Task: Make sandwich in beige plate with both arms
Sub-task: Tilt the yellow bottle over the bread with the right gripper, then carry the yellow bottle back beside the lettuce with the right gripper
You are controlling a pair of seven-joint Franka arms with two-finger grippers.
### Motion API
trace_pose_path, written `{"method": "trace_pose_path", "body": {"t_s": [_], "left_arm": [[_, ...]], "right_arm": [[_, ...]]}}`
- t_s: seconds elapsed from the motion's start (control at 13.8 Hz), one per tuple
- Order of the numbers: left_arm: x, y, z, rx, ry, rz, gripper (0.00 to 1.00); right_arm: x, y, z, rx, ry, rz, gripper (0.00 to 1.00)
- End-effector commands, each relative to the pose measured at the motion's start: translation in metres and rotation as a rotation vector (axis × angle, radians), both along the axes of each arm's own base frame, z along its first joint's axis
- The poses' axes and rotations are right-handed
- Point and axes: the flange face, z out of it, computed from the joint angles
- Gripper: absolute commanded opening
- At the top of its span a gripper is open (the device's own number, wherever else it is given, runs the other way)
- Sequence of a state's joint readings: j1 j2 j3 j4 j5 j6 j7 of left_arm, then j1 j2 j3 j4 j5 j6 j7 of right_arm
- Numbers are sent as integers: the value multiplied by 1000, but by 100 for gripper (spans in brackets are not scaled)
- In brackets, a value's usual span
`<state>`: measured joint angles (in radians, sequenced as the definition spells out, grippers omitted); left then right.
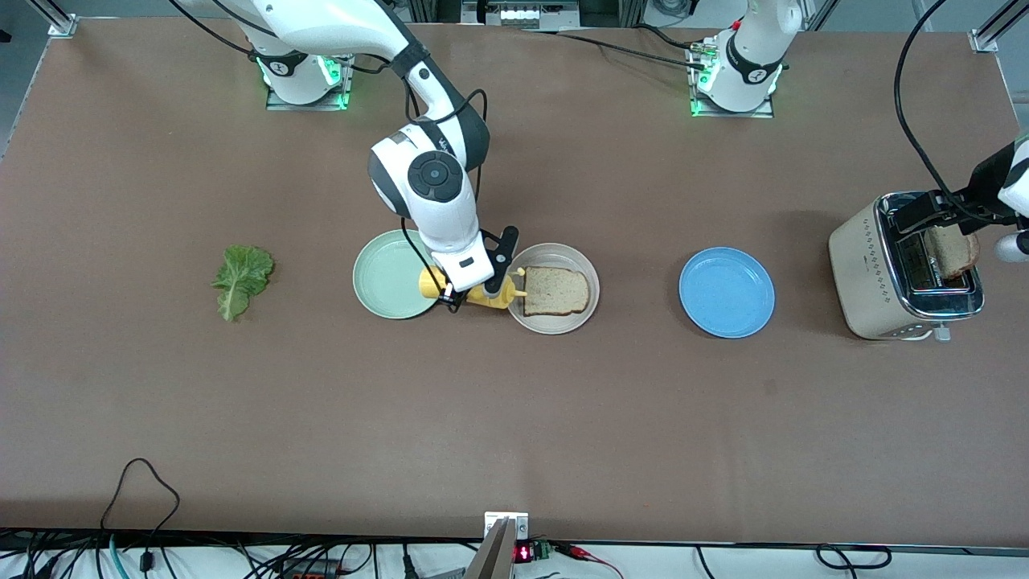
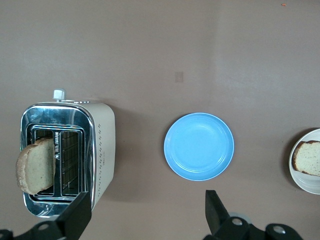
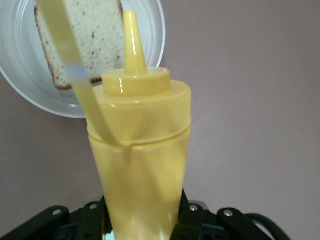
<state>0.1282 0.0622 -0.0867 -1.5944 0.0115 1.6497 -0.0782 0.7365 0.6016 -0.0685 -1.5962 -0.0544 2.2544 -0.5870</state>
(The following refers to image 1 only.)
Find yellow squeeze bottle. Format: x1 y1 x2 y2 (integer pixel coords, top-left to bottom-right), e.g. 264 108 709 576
418 265 528 310

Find brown crust bread slice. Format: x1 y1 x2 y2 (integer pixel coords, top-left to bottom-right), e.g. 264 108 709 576
923 225 981 281
523 266 591 316

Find green lettuce leaf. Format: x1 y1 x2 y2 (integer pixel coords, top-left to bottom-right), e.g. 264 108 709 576
211 245 276 322

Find pale green plate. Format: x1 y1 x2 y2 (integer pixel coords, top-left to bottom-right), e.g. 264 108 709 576
353 229 443 320

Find beige plate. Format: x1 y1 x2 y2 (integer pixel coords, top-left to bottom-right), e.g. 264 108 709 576
506 243 601 335

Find blue plate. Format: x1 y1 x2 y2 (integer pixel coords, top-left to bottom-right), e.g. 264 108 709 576
678 246 776 339

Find beige chrome toaster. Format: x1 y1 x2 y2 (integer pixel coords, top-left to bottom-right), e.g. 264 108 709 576
828 191 986 343

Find grey electronics box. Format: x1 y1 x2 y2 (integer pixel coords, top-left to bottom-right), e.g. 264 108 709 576
462 0 580 29

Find grey metal bar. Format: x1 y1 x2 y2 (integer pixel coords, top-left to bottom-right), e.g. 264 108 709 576
465 519 515 579

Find red clip lead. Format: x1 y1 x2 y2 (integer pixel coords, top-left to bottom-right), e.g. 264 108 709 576
555 543 624 579

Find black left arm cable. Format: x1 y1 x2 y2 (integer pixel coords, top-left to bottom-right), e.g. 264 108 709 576
895 0 1029 210

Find aluminium frame profile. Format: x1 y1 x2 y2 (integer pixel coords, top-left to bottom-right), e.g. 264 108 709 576
32 0 79 37
969 0 1029 53

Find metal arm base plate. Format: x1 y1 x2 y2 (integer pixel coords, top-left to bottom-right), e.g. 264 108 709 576
689 40 777 119
265 48 357 112

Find white metal bracket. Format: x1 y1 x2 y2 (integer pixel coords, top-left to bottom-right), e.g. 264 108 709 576
485 511 530 541

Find black table cable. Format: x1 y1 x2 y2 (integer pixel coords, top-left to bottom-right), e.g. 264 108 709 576
521 24 708 73

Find black looped cable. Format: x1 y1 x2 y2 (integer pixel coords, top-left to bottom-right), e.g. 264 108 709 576
100 458 180 572

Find black coiled cable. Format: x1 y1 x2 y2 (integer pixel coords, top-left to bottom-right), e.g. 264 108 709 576
816 544 892 570

